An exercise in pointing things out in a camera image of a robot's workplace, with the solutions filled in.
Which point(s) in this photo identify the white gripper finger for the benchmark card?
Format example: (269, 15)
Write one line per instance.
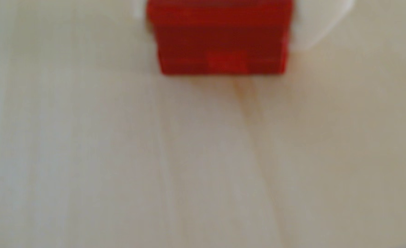
(316, 17)
(141, 8)

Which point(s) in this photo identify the red block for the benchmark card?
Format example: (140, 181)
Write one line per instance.
(220, 34)

